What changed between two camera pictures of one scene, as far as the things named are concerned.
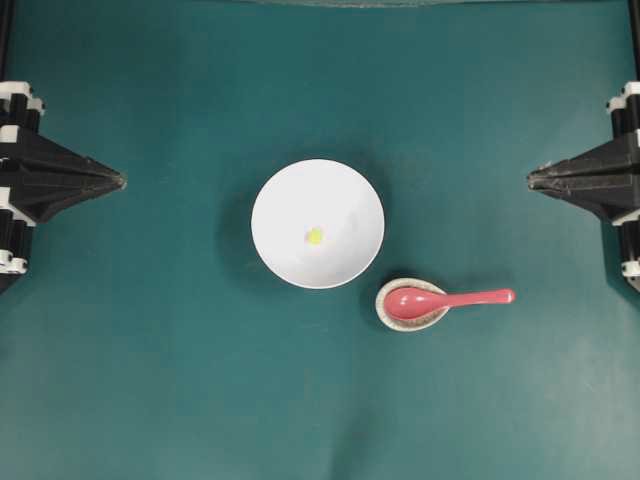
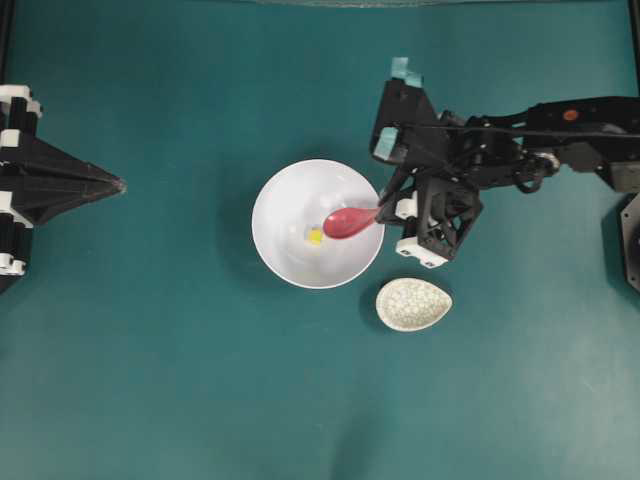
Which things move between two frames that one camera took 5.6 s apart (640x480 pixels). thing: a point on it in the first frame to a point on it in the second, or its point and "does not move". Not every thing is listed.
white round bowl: [318, 224] does not move
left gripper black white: [50, 177] does not move
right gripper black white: [605, 179] to [475, 154]
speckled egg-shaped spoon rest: [407, 324] does not move
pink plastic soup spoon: [413, 303] to [344, 222]
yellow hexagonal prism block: [315, 236] does not move
